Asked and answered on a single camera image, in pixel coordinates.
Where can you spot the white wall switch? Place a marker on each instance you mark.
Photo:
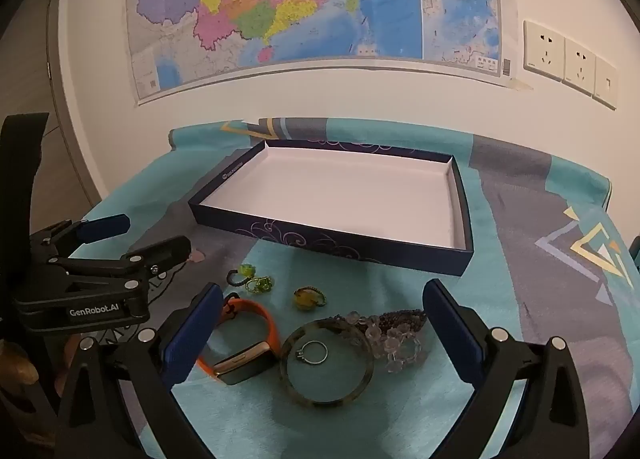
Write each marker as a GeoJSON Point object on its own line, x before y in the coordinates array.
{"type": "Point", "coordinates": [606, 83]}

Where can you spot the person's left forearm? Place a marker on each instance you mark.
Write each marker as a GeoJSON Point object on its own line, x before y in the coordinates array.
{"type": "Point", "coordinates": [20, 369]}

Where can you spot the colourful wall map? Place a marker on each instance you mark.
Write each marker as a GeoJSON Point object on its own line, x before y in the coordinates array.
{"type": "Point", "coordinates": [300, 4]}

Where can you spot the dark blue box lid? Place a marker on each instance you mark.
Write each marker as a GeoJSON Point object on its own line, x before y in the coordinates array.
{"type": "Point", "coordinates": [340, 194]}

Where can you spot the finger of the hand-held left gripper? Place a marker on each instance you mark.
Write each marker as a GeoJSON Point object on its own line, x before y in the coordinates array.
{"type": "Point", "coordinates": [105, 228]}
{"type": "Point", "coordinates": [160, 250]}

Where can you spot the wooden door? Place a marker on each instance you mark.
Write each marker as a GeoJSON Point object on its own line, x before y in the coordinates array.
{"type": "Point", "coordinates": [60, 149]}

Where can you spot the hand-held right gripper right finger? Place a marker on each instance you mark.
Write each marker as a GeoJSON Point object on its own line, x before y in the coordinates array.
{"type": "Point", "coordinates": [452, 339]}

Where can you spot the green marbled bangle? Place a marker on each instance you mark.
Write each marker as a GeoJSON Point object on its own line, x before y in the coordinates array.
{"type": "Point", "coordinates": [325, 401]}

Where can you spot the teal and grey printed blanket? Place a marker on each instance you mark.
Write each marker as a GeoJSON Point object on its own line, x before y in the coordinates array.
{"type": "Point", "coordinates": [525, 264]}

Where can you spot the white wall socket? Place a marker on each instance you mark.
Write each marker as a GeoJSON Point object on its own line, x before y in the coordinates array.
{"type": "Point", "coordinates": [579, 66]}
{"type": "Point", "coordinates": [544, 50]}

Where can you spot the tape strip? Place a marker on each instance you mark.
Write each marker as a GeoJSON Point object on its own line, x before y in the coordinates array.
{"type": "Point", "coordinates": [521, 83]}

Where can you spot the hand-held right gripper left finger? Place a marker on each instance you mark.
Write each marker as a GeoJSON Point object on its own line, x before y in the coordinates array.
{"type": "Point", "coordinates": [192, 339]}

